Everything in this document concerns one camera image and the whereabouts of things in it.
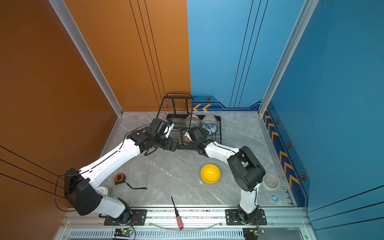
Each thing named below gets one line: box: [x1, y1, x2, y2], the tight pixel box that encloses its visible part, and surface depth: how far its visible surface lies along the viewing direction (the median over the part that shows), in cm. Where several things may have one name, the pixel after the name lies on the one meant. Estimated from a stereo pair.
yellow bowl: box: [200, 164, 221, 184], surface depth 87 cm
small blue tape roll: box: [271, 194, 279, 202], surface depth 81 cm
